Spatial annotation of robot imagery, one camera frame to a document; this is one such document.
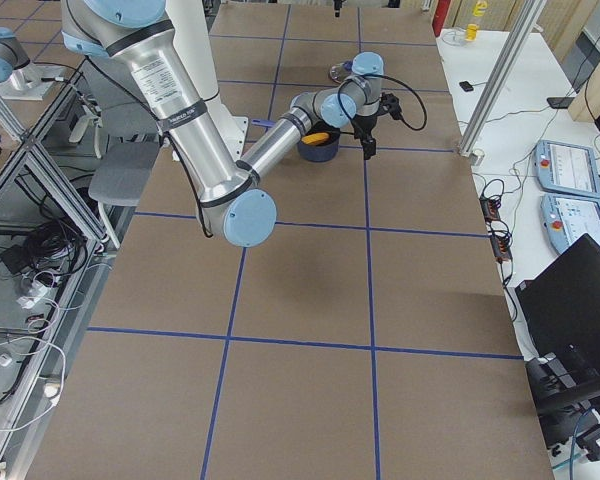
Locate lower blue teach pendant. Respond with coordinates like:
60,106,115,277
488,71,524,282
540,193,600,254

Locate black laptop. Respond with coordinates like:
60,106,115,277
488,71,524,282
516,234,600,372

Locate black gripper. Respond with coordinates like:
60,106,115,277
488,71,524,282
333,0,378,159

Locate upper blue teach pendant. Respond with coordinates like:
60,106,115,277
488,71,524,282
534,139,600,199

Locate aluminium frame post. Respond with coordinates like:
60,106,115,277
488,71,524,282
458,0,547,166

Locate dark blue saucepan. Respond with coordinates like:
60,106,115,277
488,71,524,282
251,118,341,163

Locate yellow cup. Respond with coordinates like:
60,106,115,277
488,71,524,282
465,23,479,42

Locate glass pot lid blue knob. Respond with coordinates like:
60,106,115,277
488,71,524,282
328,60,352,84

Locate yellow corn cob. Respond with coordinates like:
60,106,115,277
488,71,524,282
301,132,330,146

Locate blue teach pendant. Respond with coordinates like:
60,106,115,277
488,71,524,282
540,193,600,254
534,139,600,199

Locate black power adapter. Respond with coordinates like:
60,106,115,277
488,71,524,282
0,245,30,275

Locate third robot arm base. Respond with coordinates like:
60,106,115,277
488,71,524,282
0,27,65,101

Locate grey office chair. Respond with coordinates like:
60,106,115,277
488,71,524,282
88,142,160,249

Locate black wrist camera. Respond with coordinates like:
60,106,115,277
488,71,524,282
379,92,404,120

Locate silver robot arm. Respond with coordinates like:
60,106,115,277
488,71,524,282
61,1,384,247

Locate small black square device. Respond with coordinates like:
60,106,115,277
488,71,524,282
459,81,474,92

